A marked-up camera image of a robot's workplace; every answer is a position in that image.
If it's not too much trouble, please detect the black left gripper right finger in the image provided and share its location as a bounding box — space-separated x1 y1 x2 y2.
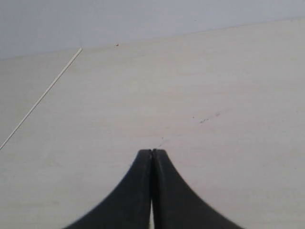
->
152 149 241 229

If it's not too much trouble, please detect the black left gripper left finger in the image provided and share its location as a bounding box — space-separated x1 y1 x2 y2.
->
66 149 152 229

